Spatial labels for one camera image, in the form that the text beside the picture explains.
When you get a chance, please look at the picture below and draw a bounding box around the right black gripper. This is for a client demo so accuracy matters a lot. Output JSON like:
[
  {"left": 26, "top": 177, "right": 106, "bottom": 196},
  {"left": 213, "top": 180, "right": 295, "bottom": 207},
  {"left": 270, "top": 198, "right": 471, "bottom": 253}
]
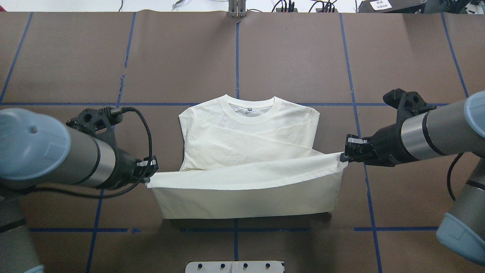
[{"left": 344, "top": 88, "right": 436, "bottom": 166}]

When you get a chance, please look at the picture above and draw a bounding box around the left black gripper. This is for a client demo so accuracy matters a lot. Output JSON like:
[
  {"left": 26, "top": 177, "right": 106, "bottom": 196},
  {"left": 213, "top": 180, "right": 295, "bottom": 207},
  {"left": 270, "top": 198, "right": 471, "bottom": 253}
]
[{"left": 66, "top": 107, "right": 159, "bottom": 190}]

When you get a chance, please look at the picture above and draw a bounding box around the cream long-sleeve printed shirt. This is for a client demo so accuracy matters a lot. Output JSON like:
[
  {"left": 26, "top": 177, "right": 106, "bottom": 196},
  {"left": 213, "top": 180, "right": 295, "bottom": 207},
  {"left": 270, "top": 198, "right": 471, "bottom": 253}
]
[{"left": 147, "top": 95, "right": 347, "bottom": 219}]

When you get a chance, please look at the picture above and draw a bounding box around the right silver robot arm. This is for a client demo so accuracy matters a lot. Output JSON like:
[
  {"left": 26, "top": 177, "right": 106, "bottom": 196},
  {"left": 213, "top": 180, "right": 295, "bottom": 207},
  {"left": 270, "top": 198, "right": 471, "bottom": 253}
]
[{"left": 340, "top": 89, "right": 485, "bottom": 266}]

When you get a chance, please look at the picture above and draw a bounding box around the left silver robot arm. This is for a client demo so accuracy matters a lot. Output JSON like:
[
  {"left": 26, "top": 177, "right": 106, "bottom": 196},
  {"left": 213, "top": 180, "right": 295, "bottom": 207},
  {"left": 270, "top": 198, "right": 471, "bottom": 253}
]
[{"left": 0, "top": 107, "right": 159, "bottom": 273}]

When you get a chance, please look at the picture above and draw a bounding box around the black box with label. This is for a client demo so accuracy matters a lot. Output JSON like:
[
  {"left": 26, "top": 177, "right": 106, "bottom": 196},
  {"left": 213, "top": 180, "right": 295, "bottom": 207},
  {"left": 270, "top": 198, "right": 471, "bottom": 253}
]
[{"left": 357, "top": 0, "right": 426, "bottom": 14}]

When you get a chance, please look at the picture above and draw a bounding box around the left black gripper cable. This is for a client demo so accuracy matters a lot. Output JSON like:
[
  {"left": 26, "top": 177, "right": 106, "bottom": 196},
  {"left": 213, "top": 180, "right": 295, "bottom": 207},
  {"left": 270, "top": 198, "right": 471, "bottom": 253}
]
[{"left": 23, "top": 107, "right": 153, "bottom": 199}]

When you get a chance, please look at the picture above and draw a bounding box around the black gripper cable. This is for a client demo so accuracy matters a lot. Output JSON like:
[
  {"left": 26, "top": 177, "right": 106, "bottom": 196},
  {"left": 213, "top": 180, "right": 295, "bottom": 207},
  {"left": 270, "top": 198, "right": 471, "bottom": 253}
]
[
  {"left": 446, "top": 152, "right": 465, "bottom": 201},
  {"left": 23, "top": 107, "right": 153, "bottom": 199}
]

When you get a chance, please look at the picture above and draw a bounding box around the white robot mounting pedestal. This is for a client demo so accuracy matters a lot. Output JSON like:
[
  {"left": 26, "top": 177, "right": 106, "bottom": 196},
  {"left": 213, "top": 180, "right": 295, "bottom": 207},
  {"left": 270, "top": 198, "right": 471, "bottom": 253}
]
[{"left": 185, "top": 260, "right": 285, "bottom": 273}]

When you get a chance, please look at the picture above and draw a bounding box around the aluminium frame post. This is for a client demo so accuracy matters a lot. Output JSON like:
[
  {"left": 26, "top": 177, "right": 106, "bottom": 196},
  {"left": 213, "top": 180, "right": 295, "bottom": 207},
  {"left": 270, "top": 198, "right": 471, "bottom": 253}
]
[{"left": 227, "top": 0, "right": 247, "bottom": 18}]

